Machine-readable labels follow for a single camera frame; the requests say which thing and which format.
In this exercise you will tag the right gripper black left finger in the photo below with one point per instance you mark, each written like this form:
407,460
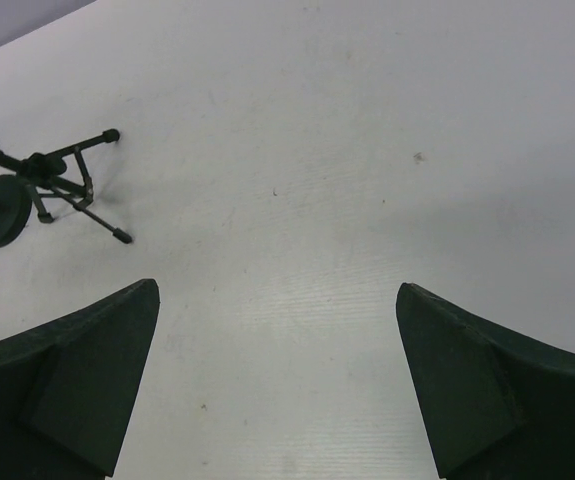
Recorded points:
68,387

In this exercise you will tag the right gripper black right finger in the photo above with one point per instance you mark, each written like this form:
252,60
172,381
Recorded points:
496,404

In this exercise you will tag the black clip mic stand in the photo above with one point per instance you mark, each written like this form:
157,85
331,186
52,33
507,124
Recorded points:
15,208

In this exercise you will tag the black shock mount tripod stand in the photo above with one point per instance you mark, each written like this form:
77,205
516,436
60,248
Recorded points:
62,174

